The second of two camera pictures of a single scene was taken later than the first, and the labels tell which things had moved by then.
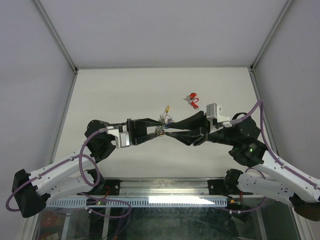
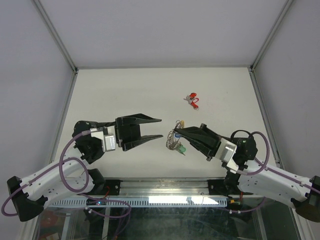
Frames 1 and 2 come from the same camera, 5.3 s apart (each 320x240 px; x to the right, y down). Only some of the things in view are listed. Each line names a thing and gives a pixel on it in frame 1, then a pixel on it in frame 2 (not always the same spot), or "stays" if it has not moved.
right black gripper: x=199 y=126 → x=205 y=140
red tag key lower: x=195 y=106 stays
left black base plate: x=112 y=187 stays
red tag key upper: x=190 y=97 stays
